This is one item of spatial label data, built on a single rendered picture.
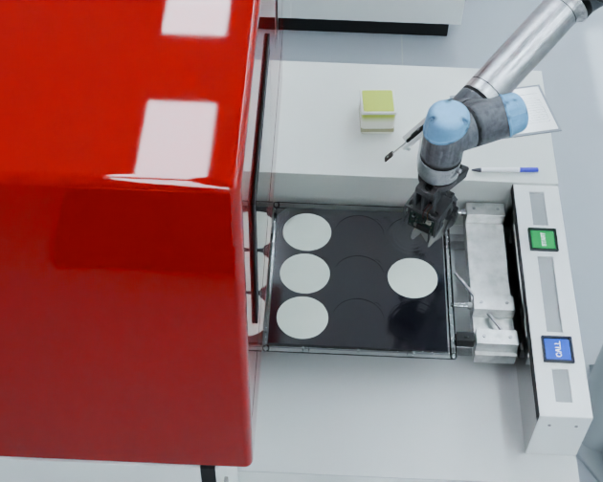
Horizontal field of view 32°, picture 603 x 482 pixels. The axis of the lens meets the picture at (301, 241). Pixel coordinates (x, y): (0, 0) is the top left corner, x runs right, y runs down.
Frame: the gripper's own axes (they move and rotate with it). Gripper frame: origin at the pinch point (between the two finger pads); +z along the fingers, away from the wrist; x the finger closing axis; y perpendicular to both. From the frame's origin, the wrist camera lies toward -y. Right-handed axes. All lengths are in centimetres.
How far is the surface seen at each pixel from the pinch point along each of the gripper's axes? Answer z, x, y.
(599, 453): 96, 46, -33
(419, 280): 7.3, 1.6, 5.9
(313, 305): 7.4, -12.8, 22.9
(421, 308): 7.4, 5.2, 11.6
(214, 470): -24, 2, 74
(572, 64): 97, -25, -177
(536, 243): 0.9, 18.2, -10.4
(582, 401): 1.2, 40.3, 17.7
